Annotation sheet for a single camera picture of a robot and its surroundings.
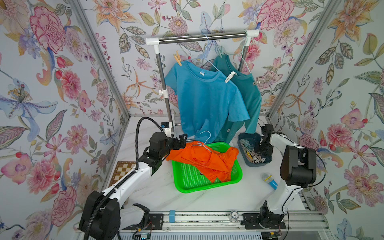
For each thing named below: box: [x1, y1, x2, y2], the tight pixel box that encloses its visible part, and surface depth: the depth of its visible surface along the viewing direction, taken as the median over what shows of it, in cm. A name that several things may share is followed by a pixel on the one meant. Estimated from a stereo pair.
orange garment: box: [166, 141, 239, 183], surface depth 90 cm
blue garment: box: [164, 61, 250, 142], surface depth 79 cm
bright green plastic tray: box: [172, 142, 243, 194], surface depth 90 cm
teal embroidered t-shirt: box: [211, 54, 262, 143], surface depth 71 cm
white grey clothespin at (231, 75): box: [224, 71, 238, 83], surface depth 66 cm
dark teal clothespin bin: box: [237, 132, 273, 167], surface depth 99 cm
